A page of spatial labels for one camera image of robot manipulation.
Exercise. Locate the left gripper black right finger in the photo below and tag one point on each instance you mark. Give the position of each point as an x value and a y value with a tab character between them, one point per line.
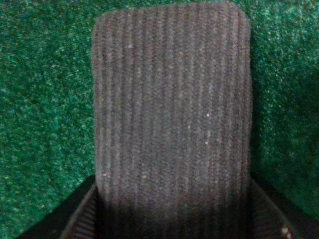
273	216

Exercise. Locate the green velvet table cloth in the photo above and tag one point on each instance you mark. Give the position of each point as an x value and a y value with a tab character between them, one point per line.
46	110

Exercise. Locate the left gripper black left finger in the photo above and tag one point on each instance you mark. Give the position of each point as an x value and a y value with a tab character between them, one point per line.
54	224

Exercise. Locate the blue whiteboard eraser grey felt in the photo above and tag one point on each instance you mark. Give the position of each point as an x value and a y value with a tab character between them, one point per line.
172	109

